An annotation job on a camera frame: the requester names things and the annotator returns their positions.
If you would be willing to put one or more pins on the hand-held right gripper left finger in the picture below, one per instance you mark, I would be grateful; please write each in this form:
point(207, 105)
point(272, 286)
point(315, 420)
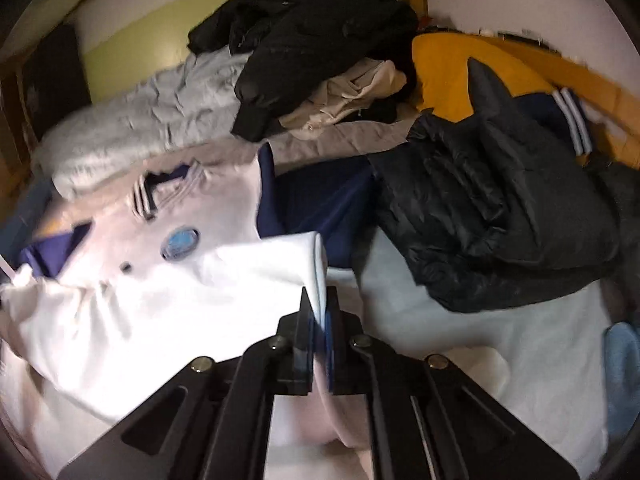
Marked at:
point(300, 350)

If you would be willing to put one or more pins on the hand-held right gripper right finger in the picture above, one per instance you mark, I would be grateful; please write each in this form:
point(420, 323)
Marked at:
point(340, 355)

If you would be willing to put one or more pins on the white and navy jacket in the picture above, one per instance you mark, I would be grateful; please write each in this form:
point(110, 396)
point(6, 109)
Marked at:
point(150, 300)

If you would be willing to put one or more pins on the grey heart-print bed sheet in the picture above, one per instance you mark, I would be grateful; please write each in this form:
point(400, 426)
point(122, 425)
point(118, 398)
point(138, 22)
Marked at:
point(525, 335)

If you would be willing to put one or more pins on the black puffer jacket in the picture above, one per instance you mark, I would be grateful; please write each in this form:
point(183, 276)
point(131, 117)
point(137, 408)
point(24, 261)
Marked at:
point(475, 200)

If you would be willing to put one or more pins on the beige garment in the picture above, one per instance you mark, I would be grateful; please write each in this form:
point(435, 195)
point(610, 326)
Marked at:
point(345, 95)

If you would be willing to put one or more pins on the light grey duvet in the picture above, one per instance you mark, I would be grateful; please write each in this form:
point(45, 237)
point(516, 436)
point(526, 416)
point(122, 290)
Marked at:
point(150, 110)

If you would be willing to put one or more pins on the light blue cloth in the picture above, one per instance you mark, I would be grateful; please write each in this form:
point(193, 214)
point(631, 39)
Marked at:
point(622, 375)

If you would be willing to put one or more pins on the yellow pillow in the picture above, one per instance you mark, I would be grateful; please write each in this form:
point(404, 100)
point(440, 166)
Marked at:
point(445, 75)

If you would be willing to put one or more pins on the navy white-striped garment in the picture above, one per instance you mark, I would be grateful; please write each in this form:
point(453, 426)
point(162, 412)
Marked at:
point(542, 110)

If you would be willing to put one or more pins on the wooden furniture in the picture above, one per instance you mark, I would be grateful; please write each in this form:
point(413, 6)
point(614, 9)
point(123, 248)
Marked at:
point(15, 135)

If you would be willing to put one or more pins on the dark cabinet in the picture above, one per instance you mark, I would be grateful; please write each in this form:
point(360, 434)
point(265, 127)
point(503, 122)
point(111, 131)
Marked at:
point(55, 85)

